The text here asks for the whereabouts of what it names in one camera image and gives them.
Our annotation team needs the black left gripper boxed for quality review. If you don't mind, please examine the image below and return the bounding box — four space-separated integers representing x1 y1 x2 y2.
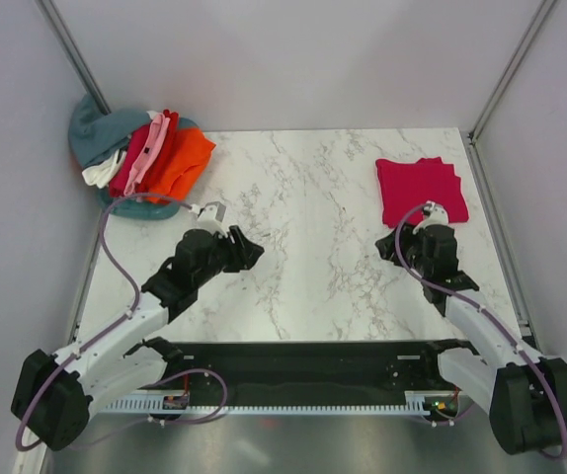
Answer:
194 225 265 287

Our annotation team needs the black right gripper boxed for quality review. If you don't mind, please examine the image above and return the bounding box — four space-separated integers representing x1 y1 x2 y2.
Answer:
374 220 433 277

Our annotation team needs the magenta t shirt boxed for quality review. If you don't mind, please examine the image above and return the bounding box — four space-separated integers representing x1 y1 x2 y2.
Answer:
375 157 469 228

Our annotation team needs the grey blue t shirt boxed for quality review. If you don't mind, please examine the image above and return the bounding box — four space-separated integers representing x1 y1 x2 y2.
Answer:
68 94 151 169

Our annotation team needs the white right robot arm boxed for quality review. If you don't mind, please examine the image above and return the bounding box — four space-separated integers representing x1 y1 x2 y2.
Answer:
375 223 567 454

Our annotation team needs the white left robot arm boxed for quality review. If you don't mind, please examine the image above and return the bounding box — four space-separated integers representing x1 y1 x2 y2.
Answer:
11 226 265 451

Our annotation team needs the orange t shirt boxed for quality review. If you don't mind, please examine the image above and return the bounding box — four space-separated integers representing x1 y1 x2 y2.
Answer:
142 128 215 203

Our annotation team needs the pink t shirt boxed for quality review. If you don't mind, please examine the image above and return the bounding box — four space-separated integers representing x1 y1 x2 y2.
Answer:
123 111 170 196

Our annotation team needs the white t shirt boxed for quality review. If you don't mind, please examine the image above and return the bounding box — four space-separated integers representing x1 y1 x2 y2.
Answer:
82 148 126 189

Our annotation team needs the crimson t shirt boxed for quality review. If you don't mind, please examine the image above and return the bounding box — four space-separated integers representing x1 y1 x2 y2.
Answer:
109 110 179 198

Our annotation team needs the teal t shirt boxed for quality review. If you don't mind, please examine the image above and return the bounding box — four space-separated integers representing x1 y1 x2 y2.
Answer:
96 118 200 221

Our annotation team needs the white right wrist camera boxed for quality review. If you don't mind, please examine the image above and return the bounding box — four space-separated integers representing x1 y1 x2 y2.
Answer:
413 200 449 234

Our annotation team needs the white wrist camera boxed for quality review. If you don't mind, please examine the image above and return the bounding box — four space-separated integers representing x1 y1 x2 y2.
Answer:
190 201 226 235
413 200 449 234

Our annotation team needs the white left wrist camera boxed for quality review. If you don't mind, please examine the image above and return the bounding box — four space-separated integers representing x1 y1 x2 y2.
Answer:
190 201 226 235

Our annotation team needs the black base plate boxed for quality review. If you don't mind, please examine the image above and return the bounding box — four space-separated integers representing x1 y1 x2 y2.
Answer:
124 338 492 409

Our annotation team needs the white cable duct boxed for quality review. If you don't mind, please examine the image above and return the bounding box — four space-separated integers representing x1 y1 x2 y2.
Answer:
100 390 454 418

